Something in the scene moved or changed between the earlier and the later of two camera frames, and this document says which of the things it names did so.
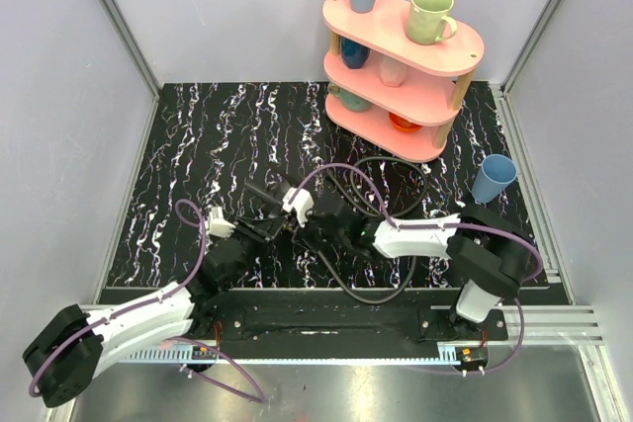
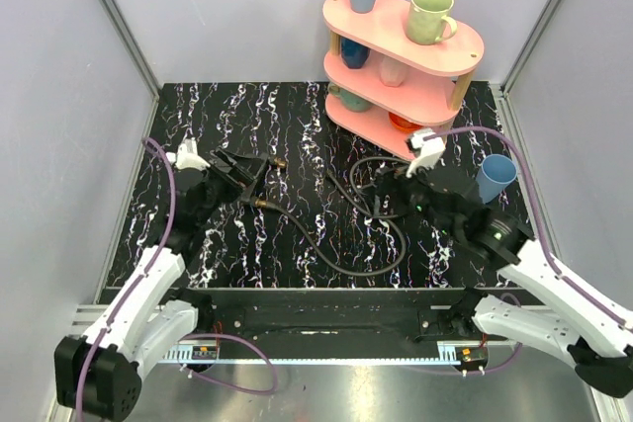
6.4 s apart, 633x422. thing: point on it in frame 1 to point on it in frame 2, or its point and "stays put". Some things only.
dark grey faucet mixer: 272,194 to 247,170
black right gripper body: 316,228 to 422,202
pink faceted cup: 392,72 stays put
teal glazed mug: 350,100 stays put
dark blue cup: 353,54 stays put
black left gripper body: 258,229 to 226,173
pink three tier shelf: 401,95 stays put
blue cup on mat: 497,171 stays put
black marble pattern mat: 257,164 stays put
